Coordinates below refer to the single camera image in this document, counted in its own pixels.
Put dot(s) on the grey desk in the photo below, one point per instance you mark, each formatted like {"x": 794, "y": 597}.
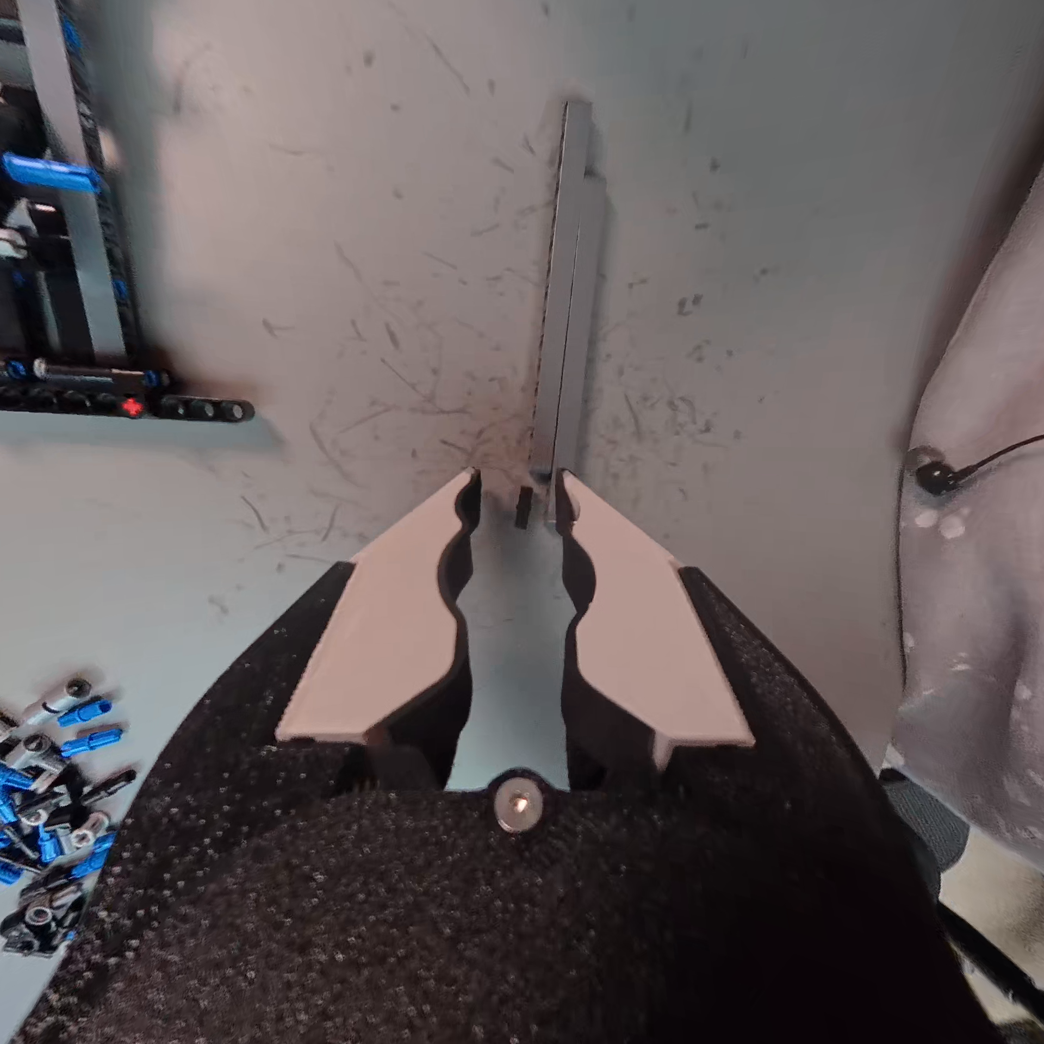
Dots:
{"x": 326, "y": 245}

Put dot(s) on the person's beige clothing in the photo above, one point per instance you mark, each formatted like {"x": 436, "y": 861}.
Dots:
{"x": 979, "y": 612}

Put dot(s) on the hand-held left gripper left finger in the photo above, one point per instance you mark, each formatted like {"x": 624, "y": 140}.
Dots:
{"x": 375, "y": 652}

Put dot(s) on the partly built toy chassis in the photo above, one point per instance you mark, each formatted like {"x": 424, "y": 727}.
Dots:
{"x": 73, "y": 245}

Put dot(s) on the pile of blue black pins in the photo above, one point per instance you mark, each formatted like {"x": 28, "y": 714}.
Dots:
{"x": 49, "y": 799}

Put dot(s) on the black mesh chair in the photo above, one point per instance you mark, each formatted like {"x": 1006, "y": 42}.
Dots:
{"x": 930, "y": 832}

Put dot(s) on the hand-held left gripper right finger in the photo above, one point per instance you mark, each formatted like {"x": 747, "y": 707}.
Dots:
{"x": 661, "y": 652}

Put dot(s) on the long black toy beam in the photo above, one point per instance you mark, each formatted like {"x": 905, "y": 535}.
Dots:
{"x": 563, "y": 285}
{"x": 591, "y": 326}
{"x": 204, "y": 408}

